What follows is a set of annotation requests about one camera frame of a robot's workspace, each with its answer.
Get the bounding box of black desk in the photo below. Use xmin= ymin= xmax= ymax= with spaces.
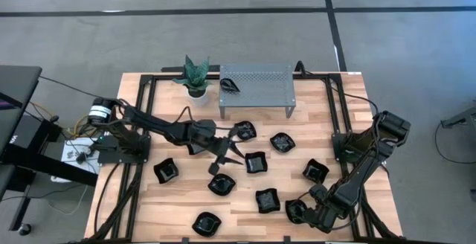
xmin=0 ymin=64 xmax=100 ymax=237

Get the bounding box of grey stand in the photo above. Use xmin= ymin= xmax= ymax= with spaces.
xmin=440 ymin=100 xmax=476 ymax=129

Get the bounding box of thin black cable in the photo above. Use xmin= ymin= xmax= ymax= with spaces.
xmin=39 ymin=74 xmax=94 ymax=98

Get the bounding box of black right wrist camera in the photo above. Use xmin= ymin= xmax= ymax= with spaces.
xmin=309 ymin=183 xmax=325 ymax=199

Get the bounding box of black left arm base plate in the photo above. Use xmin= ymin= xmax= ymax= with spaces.
xmin=97 ymin=135 xmax=152 ymax=164

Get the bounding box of thick black cable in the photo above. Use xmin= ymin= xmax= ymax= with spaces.
xmin=93 ymin=161 xmax=122 ymax=237

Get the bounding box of black square mini plate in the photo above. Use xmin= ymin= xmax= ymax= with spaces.
xmin=153 ymin=157 xmax=180 ymax=184
xmin=254 ymin=187 xmax=282 ymax=214
xmin=244 ymin=151 xmax=268 ymax=175
xmin=185 ymin=142 xmax=206 ymax=156
xmin=301 ymin=158 xmax=330 ymax=184

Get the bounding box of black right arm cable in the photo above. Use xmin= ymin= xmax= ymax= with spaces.
xmin=295 ymin=60 xmax=381 ymax=118

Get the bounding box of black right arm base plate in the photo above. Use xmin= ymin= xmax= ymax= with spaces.
xmin=332 ymin=132 xmax=387 ymax=163

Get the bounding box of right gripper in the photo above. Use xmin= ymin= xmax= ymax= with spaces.
xmin=297 ymin=193 xmax=341 ymax=234

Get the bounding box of snake plant in white pot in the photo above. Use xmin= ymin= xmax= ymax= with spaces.
xmin=173 ymin=54 xmax=213 ymax=107

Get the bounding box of white power strip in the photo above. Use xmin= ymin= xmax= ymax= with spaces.
xmin=60 ymin=137 xmax=100 ymax=173

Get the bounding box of grey perforated metal shelf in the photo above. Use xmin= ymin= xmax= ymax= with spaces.
xmin=218 ymin=63 xmax=298 ymax=120

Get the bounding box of black leaf-shaped mini plate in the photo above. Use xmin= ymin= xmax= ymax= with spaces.
xmin=207 ymin=173 xmax=237 ymax=197
xmin=284 ymin=199 xmax=309 ymax=225
xmin=233 ymin=120 xmax=258 ymax=141
xmin=191 ymin=211 xmax=222 ymax=238
xmin=269 ymin=132 xmax=297 ymax=154

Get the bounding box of black aluminium table frame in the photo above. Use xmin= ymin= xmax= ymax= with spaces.
xmin=83 ymin=71 xmax=402 ymax=244

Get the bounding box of black flat bar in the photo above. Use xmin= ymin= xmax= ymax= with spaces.
xmin=161 ymin=64 xmax=221 ymax=74

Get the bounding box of black floor cable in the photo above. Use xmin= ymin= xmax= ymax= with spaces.
xmin=434 ymin=123 xmax=476 ymax=165

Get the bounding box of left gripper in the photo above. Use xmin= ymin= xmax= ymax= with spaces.
xmin=189 ymin=119 xmax=245 ymax=165

